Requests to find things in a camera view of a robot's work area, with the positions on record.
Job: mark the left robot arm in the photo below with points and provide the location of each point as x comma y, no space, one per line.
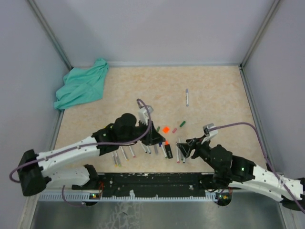
37,171

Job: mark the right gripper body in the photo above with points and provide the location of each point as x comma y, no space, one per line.
201,149

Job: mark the black orange highlighter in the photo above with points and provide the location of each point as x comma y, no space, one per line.
168,150

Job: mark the yellow cap marker pen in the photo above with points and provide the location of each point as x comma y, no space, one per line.
124,153

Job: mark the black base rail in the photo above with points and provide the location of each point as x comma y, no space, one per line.
149,185

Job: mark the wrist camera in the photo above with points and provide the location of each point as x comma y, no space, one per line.
209,132
143,114

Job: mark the teal cloth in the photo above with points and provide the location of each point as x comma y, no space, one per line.
82,86

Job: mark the pink cap pen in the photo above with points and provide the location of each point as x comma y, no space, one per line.
177,154
132,152

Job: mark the purple cap pen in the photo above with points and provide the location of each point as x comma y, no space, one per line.
155,149

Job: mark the light green cap pen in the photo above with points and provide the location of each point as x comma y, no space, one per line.
117,159

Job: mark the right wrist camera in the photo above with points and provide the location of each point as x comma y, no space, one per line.
209,132

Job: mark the lilac cap pen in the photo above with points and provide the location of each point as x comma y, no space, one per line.
187,97

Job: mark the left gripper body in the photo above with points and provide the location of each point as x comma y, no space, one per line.
146,140

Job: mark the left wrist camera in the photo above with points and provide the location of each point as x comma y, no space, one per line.
143,114

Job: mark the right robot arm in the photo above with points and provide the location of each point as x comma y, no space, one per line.
232,171

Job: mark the orange highlighter cap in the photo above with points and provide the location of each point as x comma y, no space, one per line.
166,129

